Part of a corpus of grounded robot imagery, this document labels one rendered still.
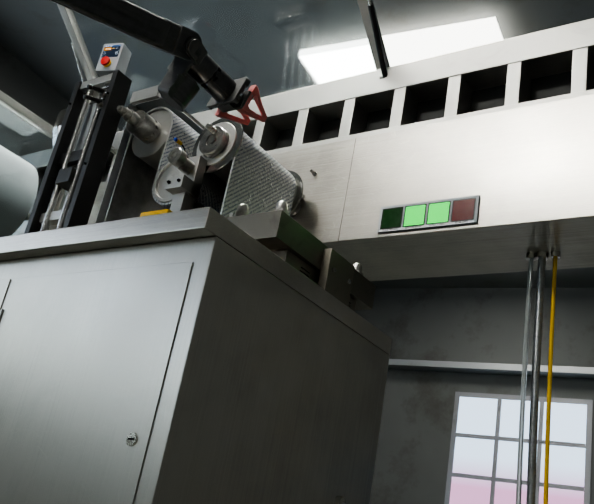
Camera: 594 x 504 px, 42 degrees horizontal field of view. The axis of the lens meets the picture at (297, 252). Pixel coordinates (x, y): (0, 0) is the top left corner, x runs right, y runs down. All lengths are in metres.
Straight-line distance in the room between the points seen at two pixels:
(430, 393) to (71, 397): 6.67
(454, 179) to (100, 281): 0.85
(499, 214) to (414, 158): 0.29
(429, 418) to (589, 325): 1.75
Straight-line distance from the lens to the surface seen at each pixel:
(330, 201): 1.98
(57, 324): 1.47
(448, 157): 1.87
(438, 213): 1.79
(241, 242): 1.32
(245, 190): 1.77
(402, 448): 7.84
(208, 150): 1.79
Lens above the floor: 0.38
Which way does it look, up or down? 22 degrees up
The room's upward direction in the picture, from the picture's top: 11 degrees clockwise
